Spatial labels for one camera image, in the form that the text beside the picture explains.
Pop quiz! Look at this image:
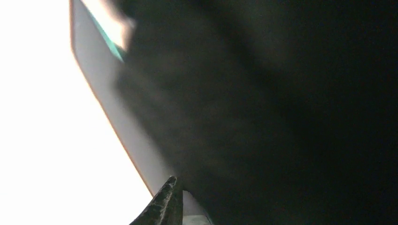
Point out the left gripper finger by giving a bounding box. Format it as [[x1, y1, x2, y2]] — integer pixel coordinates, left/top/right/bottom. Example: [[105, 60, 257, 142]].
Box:
[[130, 176, 183, 225]]

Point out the phone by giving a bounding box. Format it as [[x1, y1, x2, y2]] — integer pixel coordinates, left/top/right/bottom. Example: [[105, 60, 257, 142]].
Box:
[[70, 0, 398, 225]]

